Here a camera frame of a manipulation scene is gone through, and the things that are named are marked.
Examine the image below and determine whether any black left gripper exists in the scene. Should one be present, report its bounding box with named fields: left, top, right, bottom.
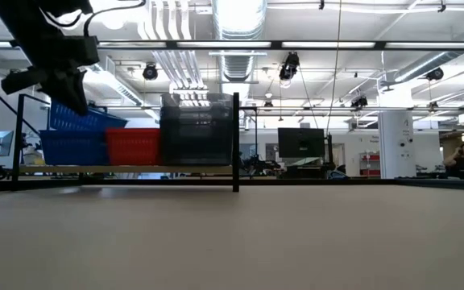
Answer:
left=1, top=35, right=90, bottom=117

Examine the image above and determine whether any blue plastic mesh basket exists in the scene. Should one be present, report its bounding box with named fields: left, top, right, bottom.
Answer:
left=49, top=99, right=129, bottom=132
left=39, top=129, right=110, bottom=138
left=39, top=135, right=110, bottom=167

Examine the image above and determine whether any red plastic mesh basket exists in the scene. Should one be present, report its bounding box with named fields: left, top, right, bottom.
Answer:
left=105, top=130, right=163, bottom=136
left=105, top=127, right=163, bottom=133
left=105, top=134, right=163, bottom=167

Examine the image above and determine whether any grey translucent plastic bin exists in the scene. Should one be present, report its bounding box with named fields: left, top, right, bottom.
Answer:
left=161, top=114, right=234, bottom=167
left=160, top=103, right=234, bottom=117
left=160, top=93, right=234, bottom=106

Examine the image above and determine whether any white ceiling pipe bundle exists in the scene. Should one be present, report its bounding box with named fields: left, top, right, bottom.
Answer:
left=147, top=0, right=207, bottom=92

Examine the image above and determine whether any black computer monitor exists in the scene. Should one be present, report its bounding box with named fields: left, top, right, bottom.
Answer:
left=277, top=127, right=325, bottom=159

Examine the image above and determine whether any red storage rack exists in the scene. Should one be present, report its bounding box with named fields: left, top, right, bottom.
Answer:
left=358, top=151, right=381, bottom=177

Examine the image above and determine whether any white square pillar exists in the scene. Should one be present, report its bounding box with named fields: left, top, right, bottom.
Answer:
left=378, top=86, right=417, bottom=180

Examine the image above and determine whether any person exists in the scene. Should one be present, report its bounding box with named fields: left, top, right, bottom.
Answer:
left=442, top=141, right=464, bottom=178

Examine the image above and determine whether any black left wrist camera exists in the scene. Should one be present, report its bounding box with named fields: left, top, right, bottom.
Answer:
left=56, top=35, right=101, bottom=68

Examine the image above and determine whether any wooden shelf with black frame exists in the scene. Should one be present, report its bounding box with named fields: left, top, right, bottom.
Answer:
left=11, top=92, right=241, bottom=193

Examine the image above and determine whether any silver ventilation duct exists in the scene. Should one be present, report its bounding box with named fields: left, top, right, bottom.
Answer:
left=211, top=0, right=268, bottom=96
left=380, top=23, right=464, bottom=88

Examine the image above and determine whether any black aluminium rig frame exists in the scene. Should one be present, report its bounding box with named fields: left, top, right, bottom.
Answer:
left=0, top=38, right=464, bottom=193

